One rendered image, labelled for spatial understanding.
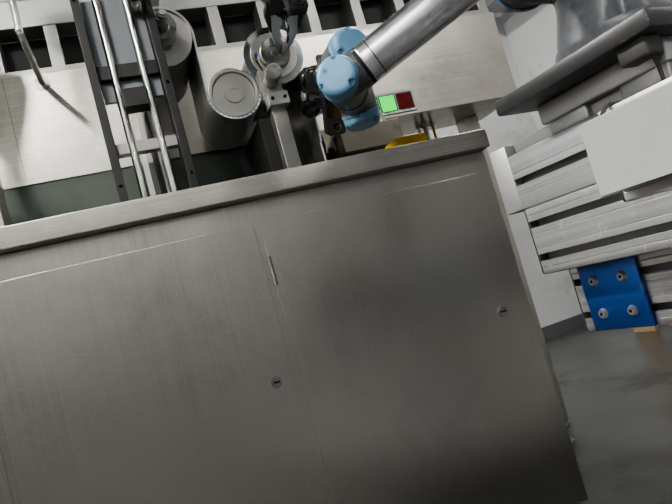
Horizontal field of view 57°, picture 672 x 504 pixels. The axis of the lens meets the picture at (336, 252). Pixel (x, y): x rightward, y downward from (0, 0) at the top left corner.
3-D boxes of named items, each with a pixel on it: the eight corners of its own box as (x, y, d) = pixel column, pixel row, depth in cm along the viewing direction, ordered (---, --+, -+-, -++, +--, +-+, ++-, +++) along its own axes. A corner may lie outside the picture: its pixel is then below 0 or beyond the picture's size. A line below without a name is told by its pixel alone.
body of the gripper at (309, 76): (326, 73, 148) (340, 50, 136) (336, 107, 147) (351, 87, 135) (296, 78, 145) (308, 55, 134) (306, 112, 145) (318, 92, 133)
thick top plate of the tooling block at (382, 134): (346, 152, 148) (339, 128, 149) (307, 192, 186) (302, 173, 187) (405, 140, 153) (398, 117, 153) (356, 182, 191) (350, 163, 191)
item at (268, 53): (255, 40, 147) (284, 34, 150) (254, 44, 149) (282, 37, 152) (266, 69, 147) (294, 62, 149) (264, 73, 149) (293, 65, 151)
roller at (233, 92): (215, 120, 144) (202, 72, 145) (207, 153, 168) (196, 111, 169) (264, 111, 148) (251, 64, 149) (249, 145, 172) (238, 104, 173)
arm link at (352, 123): (337, 125, 118) (322, 71, 119) (350, 136, 129) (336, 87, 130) (376, 112, 116) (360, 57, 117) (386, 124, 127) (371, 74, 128)
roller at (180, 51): (138, 70, 142) (123, 14, 143) (141, 110, 166) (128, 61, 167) (198, 62, 146) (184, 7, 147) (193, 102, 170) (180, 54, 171)
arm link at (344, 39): (339, 66, 118) (327, 24, 119) (324, 89, 129) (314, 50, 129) (376, 60, 121) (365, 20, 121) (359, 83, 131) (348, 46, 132)
